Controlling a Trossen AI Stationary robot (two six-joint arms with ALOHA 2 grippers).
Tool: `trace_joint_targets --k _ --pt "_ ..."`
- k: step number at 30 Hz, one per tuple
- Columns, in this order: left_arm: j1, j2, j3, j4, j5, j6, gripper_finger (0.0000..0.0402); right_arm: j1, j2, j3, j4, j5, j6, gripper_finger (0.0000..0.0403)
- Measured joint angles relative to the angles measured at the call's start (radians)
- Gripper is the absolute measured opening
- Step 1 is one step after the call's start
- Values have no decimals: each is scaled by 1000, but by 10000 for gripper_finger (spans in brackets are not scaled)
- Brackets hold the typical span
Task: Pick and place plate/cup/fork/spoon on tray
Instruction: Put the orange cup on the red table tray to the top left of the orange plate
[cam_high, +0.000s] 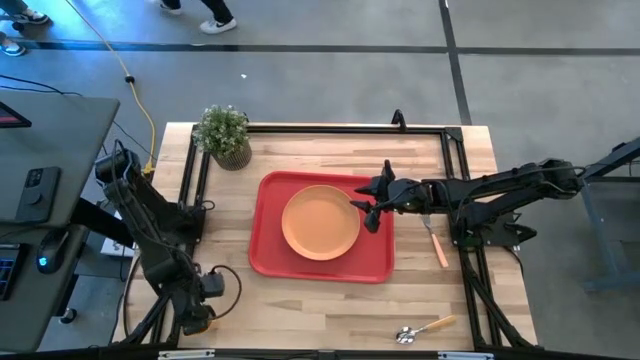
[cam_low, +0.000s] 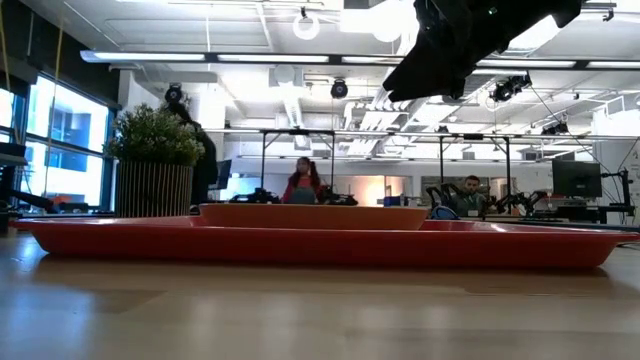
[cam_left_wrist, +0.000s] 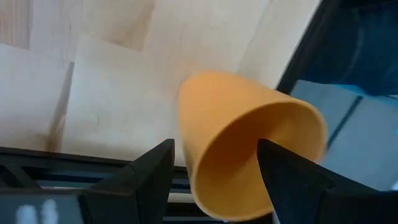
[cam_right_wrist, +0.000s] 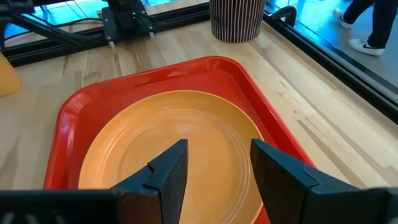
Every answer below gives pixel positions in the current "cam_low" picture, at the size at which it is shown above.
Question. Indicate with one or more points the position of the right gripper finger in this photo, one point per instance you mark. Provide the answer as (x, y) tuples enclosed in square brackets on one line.
[(425, 80)]

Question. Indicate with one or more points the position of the orange plate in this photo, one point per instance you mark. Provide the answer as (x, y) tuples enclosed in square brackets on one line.
[(310, 217)]

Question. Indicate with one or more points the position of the black background robot arm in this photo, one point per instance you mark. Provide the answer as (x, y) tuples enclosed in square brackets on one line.
[(520, 200), (257, 196)]

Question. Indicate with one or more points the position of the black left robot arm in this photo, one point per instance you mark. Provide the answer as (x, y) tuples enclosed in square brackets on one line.
[(35, 200)]

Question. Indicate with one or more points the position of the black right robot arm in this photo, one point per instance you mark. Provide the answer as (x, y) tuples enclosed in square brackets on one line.
[(545, 12)]

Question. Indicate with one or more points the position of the red plastic tray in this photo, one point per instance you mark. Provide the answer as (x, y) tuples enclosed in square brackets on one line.
[(320, 247)]

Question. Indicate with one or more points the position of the person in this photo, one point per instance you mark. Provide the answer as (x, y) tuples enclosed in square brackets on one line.
[(205, 165), (301, 187), (470, 197)]

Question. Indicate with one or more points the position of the blue round object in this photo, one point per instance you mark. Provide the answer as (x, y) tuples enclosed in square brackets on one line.
[(444, 213)]

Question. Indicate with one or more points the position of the long ceiling light bar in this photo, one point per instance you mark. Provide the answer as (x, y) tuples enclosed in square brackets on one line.
[(270, 58)]

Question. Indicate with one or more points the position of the large dark monitor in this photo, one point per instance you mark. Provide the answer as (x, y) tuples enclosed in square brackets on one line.
[(577, 178)]

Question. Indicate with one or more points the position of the small dark monitor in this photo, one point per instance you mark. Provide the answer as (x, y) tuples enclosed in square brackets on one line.
[(224, 175)]

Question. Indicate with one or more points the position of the potted plant striped pot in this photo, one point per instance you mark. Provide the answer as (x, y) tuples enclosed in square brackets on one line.
[(152, 175)]

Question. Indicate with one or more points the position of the black hanging camera cluster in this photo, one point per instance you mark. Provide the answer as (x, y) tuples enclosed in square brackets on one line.
[(507, 89)]

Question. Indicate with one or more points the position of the black station frame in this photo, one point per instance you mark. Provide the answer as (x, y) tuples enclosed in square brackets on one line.
[(263, 160), (507, 165)]

